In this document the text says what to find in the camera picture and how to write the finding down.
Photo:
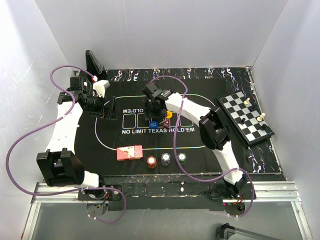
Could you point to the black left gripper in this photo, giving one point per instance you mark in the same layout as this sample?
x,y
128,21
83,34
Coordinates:
x,y
108,113

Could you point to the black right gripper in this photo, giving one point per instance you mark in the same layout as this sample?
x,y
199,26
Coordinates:
x,y
146,104

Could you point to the blue small blind button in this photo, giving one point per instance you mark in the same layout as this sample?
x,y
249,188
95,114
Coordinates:
x,y
153,124

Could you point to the yellow round dealer button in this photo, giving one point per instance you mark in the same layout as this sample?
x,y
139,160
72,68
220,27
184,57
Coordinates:
x,y
169,114

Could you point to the blue poker chip stack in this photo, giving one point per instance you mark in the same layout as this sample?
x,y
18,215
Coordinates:
x,y
165,159

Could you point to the red poker chip stack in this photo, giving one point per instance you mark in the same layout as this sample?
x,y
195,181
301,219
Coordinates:
x,y
151,162

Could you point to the red triangular acrylic marker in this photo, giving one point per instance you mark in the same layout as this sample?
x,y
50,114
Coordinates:
x,y
166,123

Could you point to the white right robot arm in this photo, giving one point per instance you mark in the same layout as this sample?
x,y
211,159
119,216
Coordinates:
x,y
213,128

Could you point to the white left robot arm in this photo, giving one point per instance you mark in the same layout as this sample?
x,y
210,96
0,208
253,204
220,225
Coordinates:
x,y
59,164

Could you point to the black poker table mat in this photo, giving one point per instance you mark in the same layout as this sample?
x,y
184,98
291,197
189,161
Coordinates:
x,y
130,129

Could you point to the red playing card box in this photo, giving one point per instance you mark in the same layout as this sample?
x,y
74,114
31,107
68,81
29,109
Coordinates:
x,y
133,152

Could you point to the black card shoe stand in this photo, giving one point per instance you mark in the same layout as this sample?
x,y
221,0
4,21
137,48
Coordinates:
x,y
94,67

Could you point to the green poker chip stack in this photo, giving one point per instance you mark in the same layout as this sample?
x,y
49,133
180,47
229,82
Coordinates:
x,y
181,157

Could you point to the black chess piece left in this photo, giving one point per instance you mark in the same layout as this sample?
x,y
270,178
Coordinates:
x,y
242,121

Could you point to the black chess piece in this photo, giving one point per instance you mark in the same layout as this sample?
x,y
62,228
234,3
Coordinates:
x,y
253,108
242,121
263,127

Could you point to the white chess pawn far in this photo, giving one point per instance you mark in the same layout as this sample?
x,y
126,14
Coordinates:
x,y
247,101

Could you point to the white chess pawn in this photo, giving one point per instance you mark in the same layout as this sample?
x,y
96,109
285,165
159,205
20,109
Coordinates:
x,y
247,101
261,117

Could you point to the black chess piece upper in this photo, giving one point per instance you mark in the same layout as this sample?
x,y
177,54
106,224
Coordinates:
x,y
253,108

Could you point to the black white chess board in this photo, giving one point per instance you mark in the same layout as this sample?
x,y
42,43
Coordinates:
x,y
235,109

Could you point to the white chess pawn near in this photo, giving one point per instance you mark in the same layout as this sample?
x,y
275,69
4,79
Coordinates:
x,y
261,117

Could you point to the black chess piece lower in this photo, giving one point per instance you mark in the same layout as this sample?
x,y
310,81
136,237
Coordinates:
x,y
263,127

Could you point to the black case bottom corner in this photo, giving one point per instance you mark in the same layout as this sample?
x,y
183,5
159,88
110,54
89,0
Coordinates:
x,y
228,232

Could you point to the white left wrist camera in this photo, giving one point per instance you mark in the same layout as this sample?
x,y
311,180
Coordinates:
x,y
100,87

